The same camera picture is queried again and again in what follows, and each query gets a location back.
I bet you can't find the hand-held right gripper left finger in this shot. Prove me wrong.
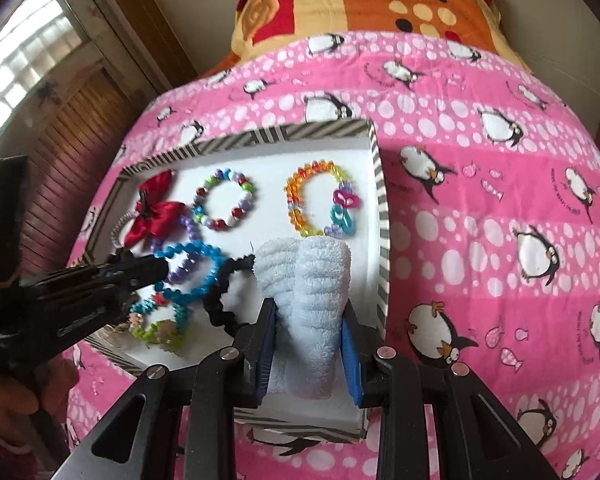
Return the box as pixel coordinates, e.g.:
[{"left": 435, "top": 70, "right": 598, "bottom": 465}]
[{"left": 55, "top": 297, "right": 278, "bottom": 480}]

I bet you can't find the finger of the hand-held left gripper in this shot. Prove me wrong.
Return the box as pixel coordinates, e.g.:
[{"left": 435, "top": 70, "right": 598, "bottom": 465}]
[
  {"left": 111, "top": 282, "right": 153, "bottom": 321},
  {"left": 105, "top": 251, "right": 172, "bottom": 287}
]

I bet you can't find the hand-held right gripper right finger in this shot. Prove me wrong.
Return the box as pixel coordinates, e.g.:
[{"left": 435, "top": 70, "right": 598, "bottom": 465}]
[{"left": 340, "top": 300, "right": 556, "bottom": 480}]

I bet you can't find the blue bead bracelet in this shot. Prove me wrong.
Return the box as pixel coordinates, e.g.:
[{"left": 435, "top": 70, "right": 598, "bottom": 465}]
[{"left": 155, "top": 241, "right": 228, "bottom": 306}]

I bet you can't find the purple bead bracelet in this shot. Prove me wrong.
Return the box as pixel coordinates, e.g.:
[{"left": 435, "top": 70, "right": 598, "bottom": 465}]
[{"left": 152, "top": 215, "right": 203, "bottom": 285}]

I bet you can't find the light blue fluffy scrunchie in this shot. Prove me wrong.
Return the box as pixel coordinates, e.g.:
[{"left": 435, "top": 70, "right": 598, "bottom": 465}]
[{"left": 254, "top": 236, "right": 353, "bottom": 401}]

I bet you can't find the white box with striped rim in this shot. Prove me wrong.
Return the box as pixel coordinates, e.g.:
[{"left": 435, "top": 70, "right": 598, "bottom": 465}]
[{"left": 75, "top": 117, "right": 392, "bottom": 446}]

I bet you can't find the person's left hand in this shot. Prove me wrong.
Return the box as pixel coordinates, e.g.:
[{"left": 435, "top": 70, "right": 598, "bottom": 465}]
[{"left": 0, "top": 355, "right": 78, "bottom": 441}]

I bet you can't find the black scrunchie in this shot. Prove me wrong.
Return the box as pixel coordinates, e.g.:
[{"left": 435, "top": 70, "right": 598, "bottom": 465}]
[{"left": 202, "top": 254, "right": 258, "bottom": 336}]

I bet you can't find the wooden slatted cabinet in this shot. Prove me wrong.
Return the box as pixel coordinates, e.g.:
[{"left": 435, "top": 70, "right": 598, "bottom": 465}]
[{"left": 20, "top": 67, "right": 148, "bottom": 281}]

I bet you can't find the pink penguin print blanket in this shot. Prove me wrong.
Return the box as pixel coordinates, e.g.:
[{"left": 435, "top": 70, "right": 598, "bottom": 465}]
[{"left": 62, "top": 30, "right": 600, "bottom": 480}]

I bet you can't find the window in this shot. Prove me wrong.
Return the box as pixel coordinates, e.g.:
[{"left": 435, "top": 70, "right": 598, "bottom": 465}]
[{"left": 0, "top": 0, "right": 93, "bottom": 158}]

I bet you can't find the red bow hair tie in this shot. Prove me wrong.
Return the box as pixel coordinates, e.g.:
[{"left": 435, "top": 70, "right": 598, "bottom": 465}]
[{"left": 111, "top": 170, "right": 187, "bottom": 252}]

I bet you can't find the teal flower bead bracelet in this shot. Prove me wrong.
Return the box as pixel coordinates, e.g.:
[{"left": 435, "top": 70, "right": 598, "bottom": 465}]
[{"left": 129, "top": 292, "right": 193, "bottom": 353}]

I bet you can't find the multicolour bead bracelet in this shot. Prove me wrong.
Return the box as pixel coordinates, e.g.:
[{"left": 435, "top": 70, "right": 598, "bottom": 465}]
[{"left": 192, "top": 167, "right": 257, "bottom": 231}]

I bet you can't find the orange bead bracelet with charms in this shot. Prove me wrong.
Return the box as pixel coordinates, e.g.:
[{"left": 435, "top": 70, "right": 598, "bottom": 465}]
[{"left": 285, "top": 159, "right": 363, "bottom": 240}]

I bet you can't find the wooden door frame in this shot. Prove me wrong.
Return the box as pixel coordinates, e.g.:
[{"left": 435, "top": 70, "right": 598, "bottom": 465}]
[{"left": 67, "top": 0, "right": 201, "bottom": 93}]

